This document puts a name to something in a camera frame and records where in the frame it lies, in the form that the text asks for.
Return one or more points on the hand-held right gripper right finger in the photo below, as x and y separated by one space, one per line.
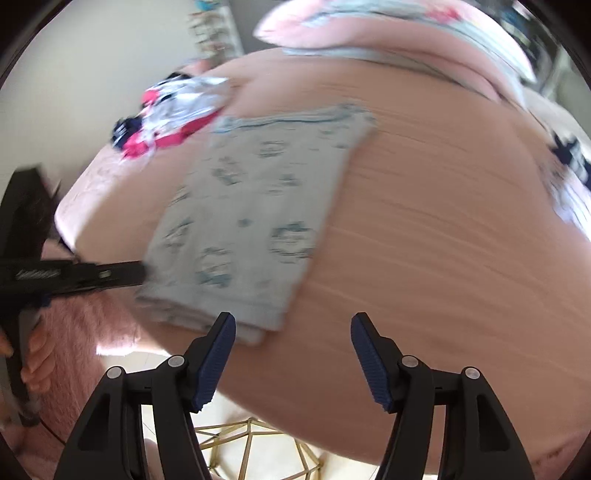
369 369

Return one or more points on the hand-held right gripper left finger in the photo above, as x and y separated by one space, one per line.
214 364

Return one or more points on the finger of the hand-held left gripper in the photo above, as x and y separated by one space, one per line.
115 274

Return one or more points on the light blue printed pants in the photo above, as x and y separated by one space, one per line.
249 207

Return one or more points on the white folded clothes stack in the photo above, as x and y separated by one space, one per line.
572 198

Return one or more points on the person's left hand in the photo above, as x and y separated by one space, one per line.
37 364

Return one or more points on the navy printed garment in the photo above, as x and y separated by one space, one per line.
124 134

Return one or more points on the pink bed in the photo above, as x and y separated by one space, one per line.
438 254

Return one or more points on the white shelf rack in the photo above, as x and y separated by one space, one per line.
214 37

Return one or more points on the pale pink pillow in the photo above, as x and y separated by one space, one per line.
545 106

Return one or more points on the pink checked folded duvet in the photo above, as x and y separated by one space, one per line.
392 32

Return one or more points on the glass door wardrobe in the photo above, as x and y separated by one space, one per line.
531 27

